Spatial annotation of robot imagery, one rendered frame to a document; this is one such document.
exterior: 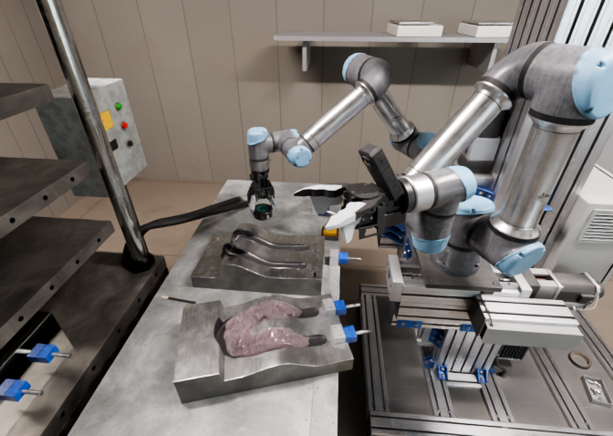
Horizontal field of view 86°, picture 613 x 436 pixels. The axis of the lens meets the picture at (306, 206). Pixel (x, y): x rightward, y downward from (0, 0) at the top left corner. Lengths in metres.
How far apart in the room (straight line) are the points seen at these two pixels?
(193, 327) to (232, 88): 2.64
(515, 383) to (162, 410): 1.56
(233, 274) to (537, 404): 1.49
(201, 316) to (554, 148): 1.03
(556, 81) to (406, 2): 2.50
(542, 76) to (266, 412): 1.03
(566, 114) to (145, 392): 1.24
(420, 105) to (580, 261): 2.27
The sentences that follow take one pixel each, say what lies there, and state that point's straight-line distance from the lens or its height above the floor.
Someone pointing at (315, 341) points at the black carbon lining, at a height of 0.85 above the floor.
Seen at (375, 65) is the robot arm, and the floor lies 1.56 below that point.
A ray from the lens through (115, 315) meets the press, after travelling 1.44.
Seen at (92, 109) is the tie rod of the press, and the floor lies 1.46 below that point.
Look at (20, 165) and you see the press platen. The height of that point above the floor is 1.29.
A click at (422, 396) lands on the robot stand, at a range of 1.83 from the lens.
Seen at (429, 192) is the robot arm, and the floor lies 1.45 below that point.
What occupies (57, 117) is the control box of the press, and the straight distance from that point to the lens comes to 1.50.
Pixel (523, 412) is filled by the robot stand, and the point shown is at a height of 0.21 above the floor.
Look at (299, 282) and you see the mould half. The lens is 1.25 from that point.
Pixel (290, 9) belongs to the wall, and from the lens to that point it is 3.21.
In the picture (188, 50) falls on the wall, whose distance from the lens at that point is 3.49.
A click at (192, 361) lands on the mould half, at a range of 1.06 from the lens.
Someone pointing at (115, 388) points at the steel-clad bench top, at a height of 0.80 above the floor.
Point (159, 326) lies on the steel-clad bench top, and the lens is 1.32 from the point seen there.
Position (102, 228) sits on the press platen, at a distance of 1.43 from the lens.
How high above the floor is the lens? 1.77
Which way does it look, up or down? 33 degrees down
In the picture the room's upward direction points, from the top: straight up
